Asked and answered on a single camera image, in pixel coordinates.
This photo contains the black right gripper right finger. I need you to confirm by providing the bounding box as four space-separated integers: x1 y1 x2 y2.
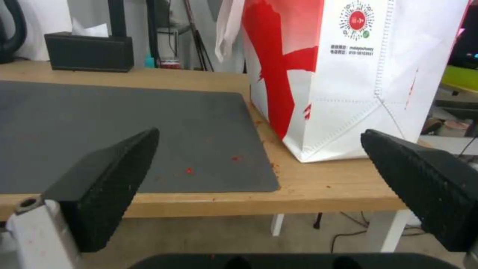
360 129 478 269

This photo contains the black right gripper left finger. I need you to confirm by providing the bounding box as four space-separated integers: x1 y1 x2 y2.
6 127 161 269

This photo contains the white and red takeout bag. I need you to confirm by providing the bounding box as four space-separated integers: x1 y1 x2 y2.
240 0 472 163

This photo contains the white plastic bag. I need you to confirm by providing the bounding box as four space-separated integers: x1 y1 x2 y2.
214 0 246 63

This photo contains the dark grey desk mat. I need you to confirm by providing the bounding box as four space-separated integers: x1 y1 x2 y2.
0 80 282 194

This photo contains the white table leg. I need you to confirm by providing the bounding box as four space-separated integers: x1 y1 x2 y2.
271 209 412 252

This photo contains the black leather tissue box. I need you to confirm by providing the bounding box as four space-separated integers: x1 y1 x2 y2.
44 31 134 73

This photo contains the white tissue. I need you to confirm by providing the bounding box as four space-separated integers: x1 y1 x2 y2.
69 17 110 37

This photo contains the black monitor stand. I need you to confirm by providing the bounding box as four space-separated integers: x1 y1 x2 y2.
107 0 128 37

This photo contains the black floor cable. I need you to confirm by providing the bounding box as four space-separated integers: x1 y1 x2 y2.
328 210 425 254

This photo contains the black curved hose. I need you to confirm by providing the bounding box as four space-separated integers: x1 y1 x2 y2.
0 0 28 64

